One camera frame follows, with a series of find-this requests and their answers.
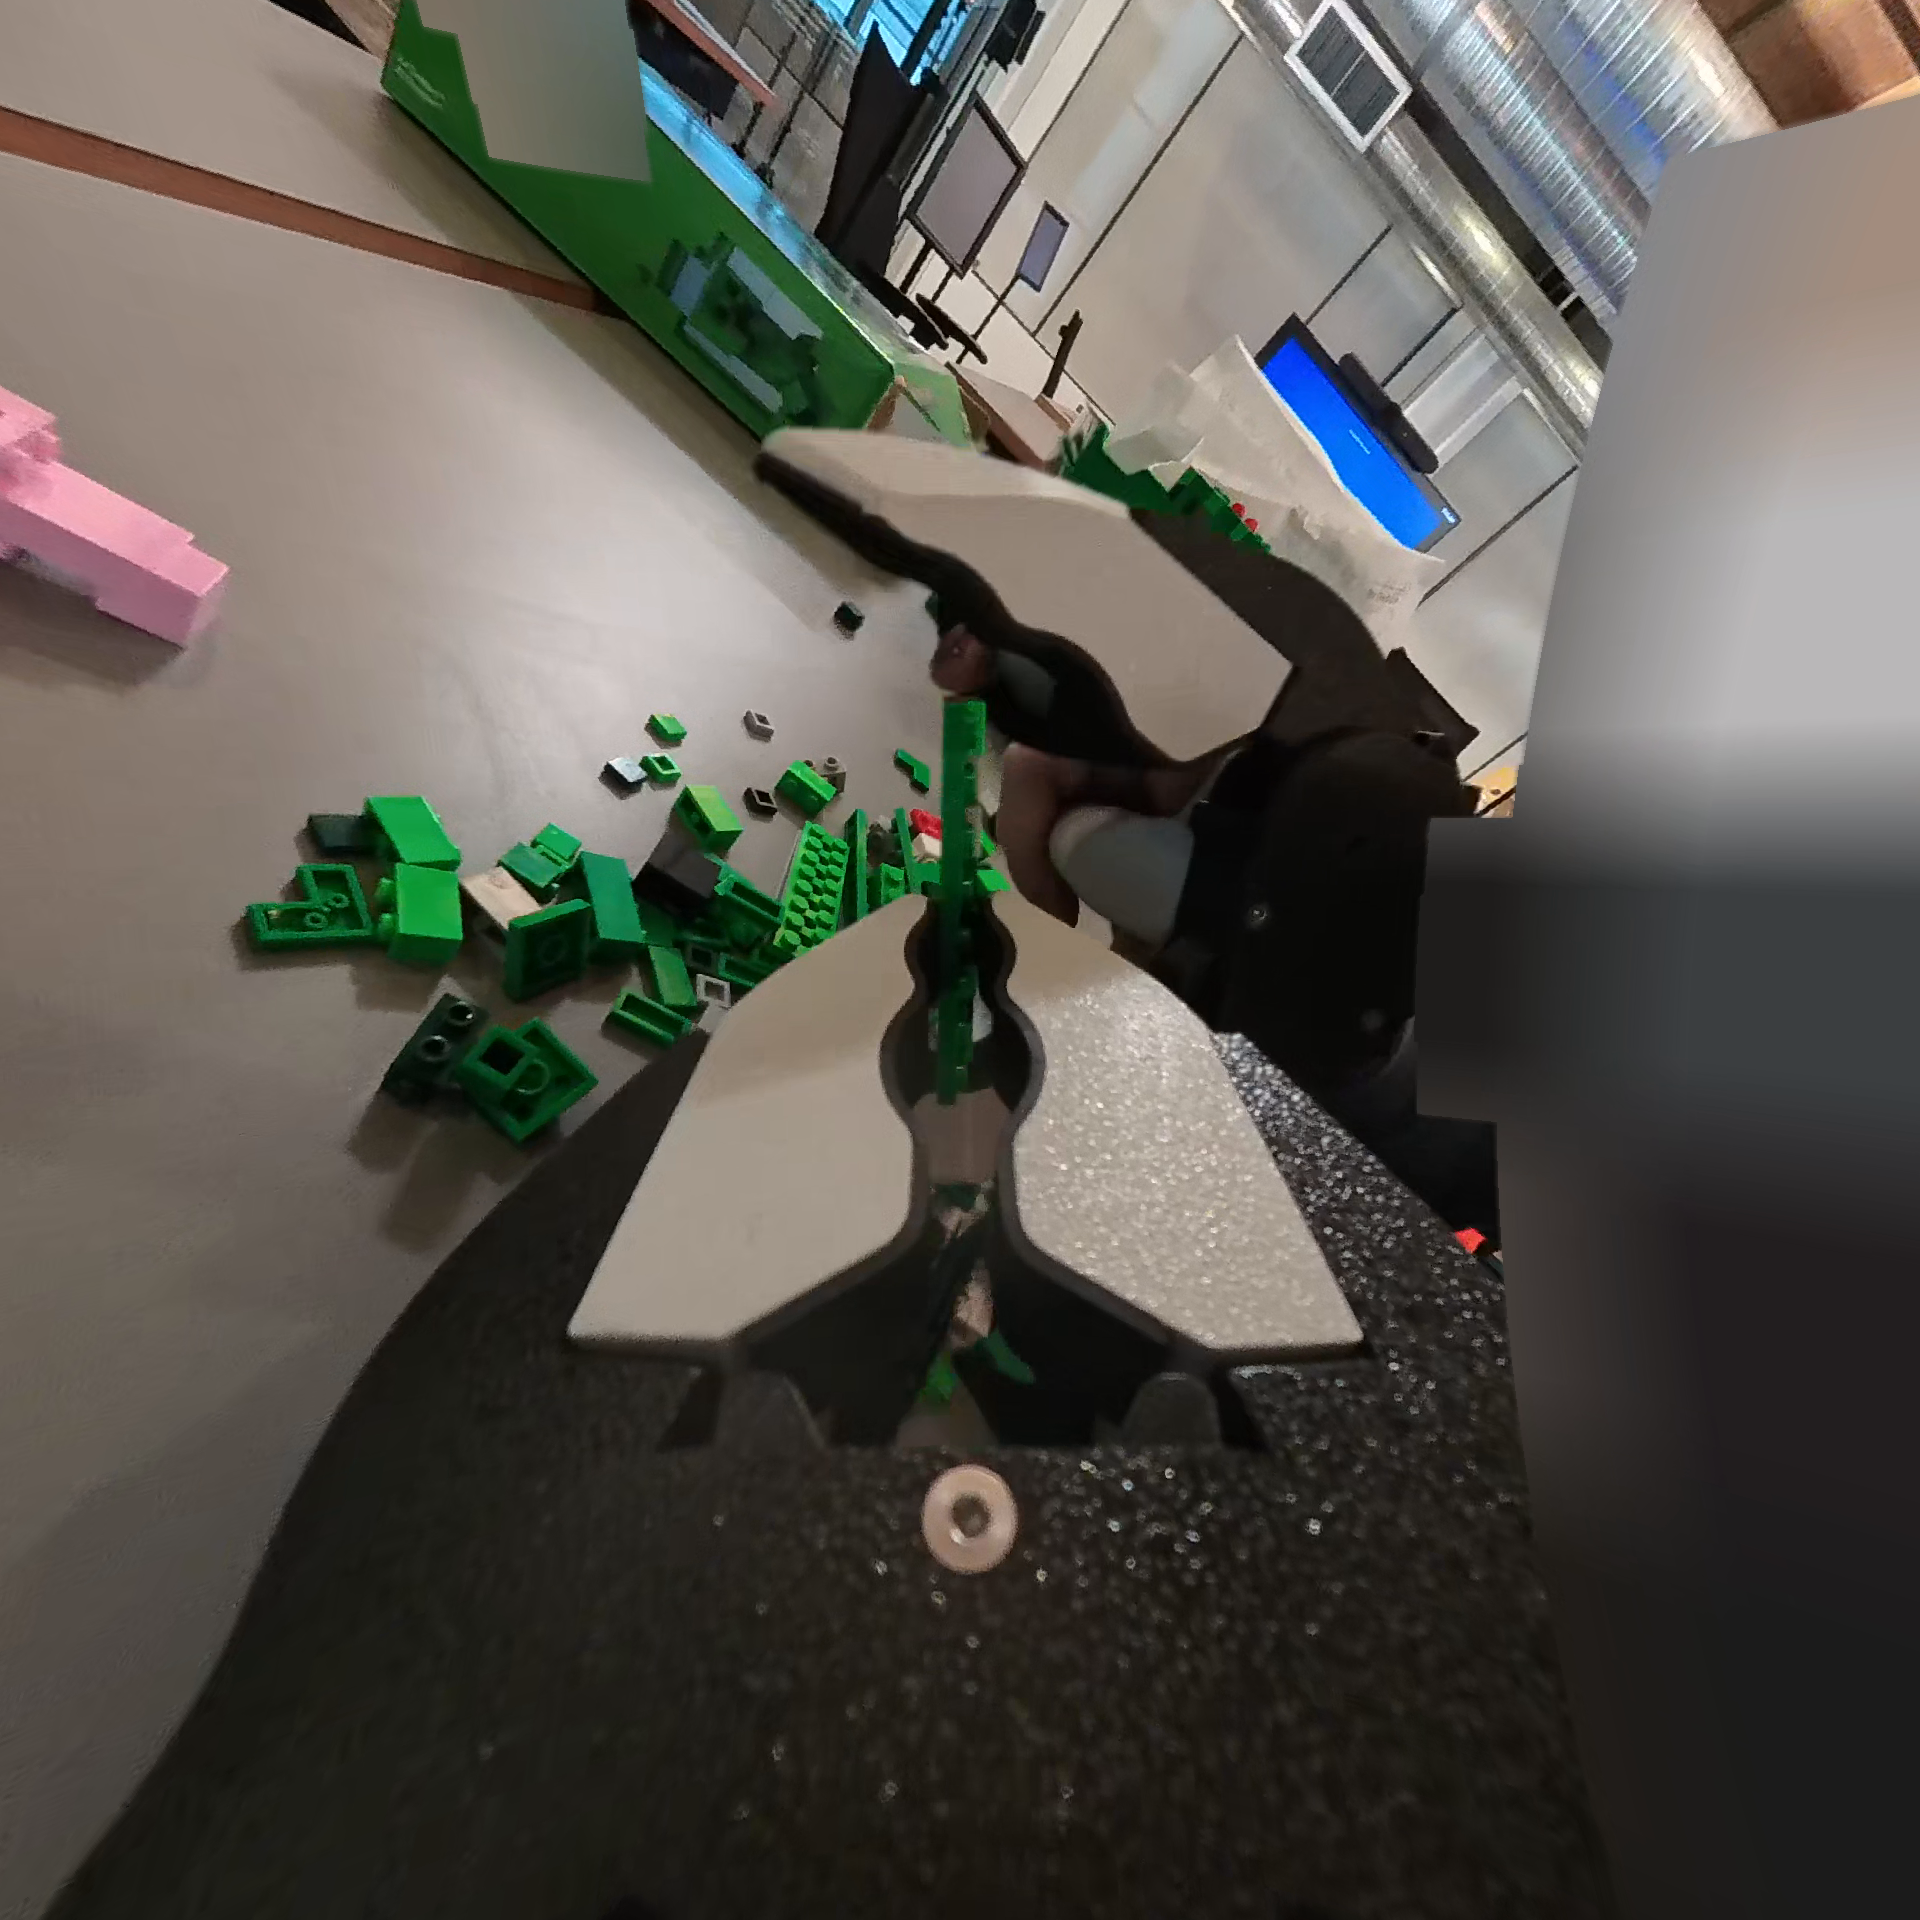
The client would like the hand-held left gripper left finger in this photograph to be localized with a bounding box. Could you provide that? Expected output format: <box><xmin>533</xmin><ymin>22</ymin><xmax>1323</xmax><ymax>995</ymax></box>
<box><xmin>565</xmin><ymin>896</ymin><xmax>922</xmax><ymax>1360</ymax></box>

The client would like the green toy set box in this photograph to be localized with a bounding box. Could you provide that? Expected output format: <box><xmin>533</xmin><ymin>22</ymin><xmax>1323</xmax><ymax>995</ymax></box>
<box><xmin>380</xmin><ymin>0</ymin><xmax>903</xmax><ymax>442</ymax></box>

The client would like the person's right hand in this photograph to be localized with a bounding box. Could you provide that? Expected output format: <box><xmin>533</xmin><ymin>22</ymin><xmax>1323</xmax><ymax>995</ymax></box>
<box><xmin>995</xmin><ymin>744</ymin><xmax>1124</xmax><ymax>924</ymax></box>

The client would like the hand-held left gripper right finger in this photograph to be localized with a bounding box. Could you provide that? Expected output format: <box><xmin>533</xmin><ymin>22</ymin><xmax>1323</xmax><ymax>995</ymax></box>
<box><xmin>989</xmin><ymin>896</ymin><xmax>1366</xmax><ymax>1363</ymax></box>

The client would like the glossy black toy brick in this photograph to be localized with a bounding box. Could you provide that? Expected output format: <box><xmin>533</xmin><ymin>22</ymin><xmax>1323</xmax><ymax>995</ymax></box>
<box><xmin>630</xmin><ymin>816</ymin><xmax>725</xmax><ymax>910</ymax></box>

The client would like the pile of green toy bricks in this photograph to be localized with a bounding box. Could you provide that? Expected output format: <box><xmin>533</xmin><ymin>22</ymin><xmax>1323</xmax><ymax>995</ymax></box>
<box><xmin>244</xmin><ymin>704</ymin><xmax>962</xmax><ymax>1146</ymax></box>

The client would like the black framed monitor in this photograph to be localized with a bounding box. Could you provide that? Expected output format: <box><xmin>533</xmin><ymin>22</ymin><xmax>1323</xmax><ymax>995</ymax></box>
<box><xmin>903</xmin><ymin>96</ymin><xmax>1034</xmax><ymax>279</ymax></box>

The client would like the silver ceiling duct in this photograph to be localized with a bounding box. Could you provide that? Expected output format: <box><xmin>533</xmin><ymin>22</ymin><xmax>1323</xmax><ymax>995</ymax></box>
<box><xmin>1230</xmin><ymin>0</ymin><xmax>1787</xmax><ymax>324</ymax></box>

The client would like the pink toy pig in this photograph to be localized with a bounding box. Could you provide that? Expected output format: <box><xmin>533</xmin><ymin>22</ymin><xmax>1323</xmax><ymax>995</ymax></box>
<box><xmin>0</xmin><ymin>386</ymin><xmax>230</xmax><ymax>649</ymax></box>

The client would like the white air vent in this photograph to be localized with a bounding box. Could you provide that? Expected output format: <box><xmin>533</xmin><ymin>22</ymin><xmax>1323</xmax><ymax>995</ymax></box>
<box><xmin>1287</xmin><ymin>0</ymin><xmax>1415</xmax><ymax>153</ymax></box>

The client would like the green checkered brick assembly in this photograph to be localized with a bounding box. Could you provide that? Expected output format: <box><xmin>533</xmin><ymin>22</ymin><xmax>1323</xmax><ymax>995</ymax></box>
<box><xmin>918</xmin><ymin>697</ymin><xmax>1020</xmax><ymax>1113</ymax></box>

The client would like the white paper bag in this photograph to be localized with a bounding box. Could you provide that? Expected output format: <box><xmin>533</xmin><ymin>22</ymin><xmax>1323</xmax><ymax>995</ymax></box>
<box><xmin>1124</xmin><ymin>336</ymin><xmax>1450</xmax><ymax>706</ymax></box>

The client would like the dark green studded toy brick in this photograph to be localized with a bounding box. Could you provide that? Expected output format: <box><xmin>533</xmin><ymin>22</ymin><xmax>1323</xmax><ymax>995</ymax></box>
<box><xmin>380</xmin><ymin>995</ymin><xmax>489</xmax><ymax>1116</ymax></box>

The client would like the large display screen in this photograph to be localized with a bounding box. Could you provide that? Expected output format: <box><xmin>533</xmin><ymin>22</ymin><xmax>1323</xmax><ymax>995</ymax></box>
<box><xmin>1257</xmin><ymin>316</ymin><xmax>1466</xmax><ymax>550</ymax></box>

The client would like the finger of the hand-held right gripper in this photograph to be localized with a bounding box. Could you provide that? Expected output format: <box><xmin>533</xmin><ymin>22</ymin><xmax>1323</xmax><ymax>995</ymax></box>
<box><xmin>755</xmin><ymin>427</ymin><xmax>1306</xmax><ymax>768</ymax></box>

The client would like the green brick model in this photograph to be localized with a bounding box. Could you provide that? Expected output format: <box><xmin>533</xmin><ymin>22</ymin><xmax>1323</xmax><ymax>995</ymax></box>
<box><xmin>1055</xmin><ymin>420</ymin><xmax>1277</xmax><ymax>554</ymax></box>

